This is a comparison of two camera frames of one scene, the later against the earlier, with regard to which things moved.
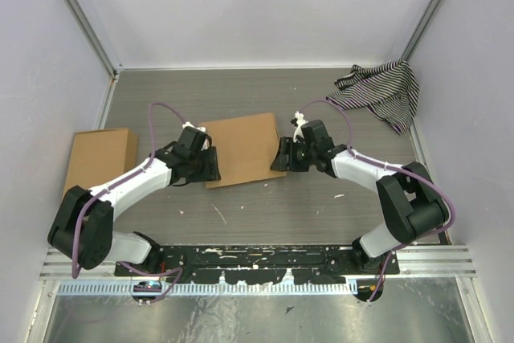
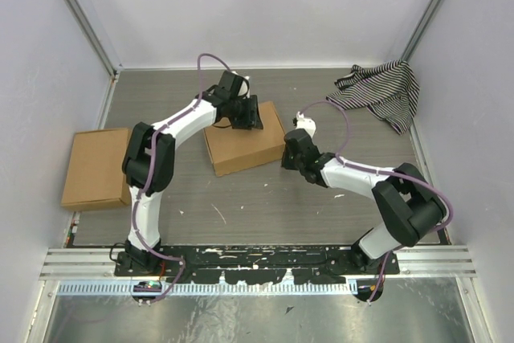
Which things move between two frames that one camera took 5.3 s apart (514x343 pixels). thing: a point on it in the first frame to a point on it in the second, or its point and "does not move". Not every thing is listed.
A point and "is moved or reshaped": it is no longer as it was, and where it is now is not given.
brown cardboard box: [246, 148] is moved or reshaped
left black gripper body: [205, 166] to [243, 114]
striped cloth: [389, 91] does not move
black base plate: [279, 263] does not move
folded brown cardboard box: [99, 156] does not move
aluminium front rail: [427, 263] does not move
